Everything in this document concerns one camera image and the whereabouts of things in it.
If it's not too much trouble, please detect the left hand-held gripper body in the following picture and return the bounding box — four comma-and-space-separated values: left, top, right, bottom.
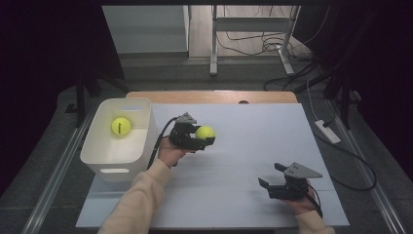
168, 111, 205, 151

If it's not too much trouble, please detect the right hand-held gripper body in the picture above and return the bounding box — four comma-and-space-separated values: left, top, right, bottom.
268, 161, 324, 201

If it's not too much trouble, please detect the yellow tennis ball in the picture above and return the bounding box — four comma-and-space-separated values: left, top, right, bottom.
111, 116, 132, 137
194, 125, 217, 140

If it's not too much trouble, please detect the white plastic bin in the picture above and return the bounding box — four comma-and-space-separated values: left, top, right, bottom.
80, 97, 160, 182

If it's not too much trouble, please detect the person's right hand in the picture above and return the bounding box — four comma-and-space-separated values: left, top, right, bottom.
282, 189, 318, 215

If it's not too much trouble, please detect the person's left hand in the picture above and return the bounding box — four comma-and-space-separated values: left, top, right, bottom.
157, 137, 188, 170

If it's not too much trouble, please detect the wooden table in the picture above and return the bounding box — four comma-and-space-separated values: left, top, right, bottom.
126, 91, 299, 105

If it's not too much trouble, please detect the white power strip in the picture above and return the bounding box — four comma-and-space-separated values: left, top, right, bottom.
314, 119, 342, 145

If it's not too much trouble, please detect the black stand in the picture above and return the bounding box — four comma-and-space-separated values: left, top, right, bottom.
320, 62, 359, 131
64, 67, 131, 129

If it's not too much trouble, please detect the white cabinet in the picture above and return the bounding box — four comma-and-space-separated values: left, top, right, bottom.
101, 4, 191, 55

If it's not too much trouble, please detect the dark curtain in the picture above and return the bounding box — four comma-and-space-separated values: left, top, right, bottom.
293, 0, 413, 184
0, 0, 126, 196

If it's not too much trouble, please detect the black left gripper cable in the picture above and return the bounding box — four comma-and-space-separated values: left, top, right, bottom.
146, 116, 179, 171

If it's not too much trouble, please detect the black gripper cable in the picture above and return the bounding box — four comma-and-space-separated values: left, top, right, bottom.
305, 183, 324, 219
146, 116, 179, 171

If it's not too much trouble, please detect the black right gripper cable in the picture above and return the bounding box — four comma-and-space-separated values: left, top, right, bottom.
305, 183, 324, 219

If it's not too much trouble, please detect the black power cable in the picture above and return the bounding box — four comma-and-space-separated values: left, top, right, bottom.
311, 130, 378, 192

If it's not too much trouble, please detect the grey metal rail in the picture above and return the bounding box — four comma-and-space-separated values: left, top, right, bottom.
20, 105, 100, 234
327, 98, 409, 234

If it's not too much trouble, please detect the white metal desk frame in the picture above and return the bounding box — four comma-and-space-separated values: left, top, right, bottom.
208, 4, 302, 78

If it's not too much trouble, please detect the tangle of black cables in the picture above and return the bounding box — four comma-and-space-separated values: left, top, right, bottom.
215, 28, 314, 63

